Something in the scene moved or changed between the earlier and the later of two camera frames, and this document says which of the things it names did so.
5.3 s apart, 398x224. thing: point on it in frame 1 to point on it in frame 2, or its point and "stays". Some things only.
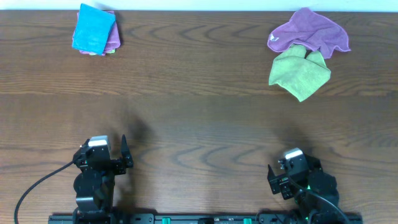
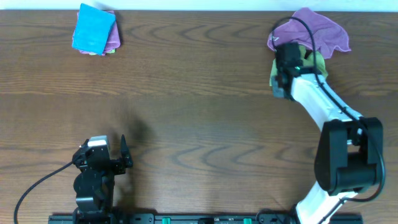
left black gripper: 118,163 stays
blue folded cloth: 92,29 stays
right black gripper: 282,183 to 277,78
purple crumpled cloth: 311,30 stays
